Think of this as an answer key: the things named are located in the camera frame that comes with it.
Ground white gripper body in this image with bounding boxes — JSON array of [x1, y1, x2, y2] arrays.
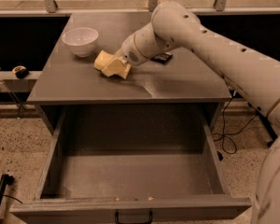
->
[[119, 31, 149, 66]]

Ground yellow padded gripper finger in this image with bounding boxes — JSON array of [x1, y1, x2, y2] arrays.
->
[[101, 57, 131, 79]]

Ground yellow sponge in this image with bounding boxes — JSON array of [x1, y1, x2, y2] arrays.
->
[[94, 50, 114, 70]]

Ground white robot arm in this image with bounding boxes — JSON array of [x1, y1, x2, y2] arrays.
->
[[94, 1, 280, 224]]

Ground open grey top drawer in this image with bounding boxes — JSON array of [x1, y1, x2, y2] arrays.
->
[[11, 104, 251, 224]]

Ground black flat snack packet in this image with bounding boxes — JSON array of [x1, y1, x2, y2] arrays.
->
[[151, 52, 173, 64]]

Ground white ceramic bowl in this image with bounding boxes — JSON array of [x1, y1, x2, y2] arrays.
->
[[62, 27, 99, 57]]

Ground small black round object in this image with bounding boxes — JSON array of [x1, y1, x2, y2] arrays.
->
[[12, 65, 29, 78]]

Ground black wheeled base leg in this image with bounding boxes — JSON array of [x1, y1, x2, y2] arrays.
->
[[256, 110, 277, 147]]

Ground black floor cable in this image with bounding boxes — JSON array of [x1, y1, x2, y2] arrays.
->
[[212, 91, 259, 156]]

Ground black drawer handle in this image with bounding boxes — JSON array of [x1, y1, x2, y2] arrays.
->
[[114, 211, 153, 224]]

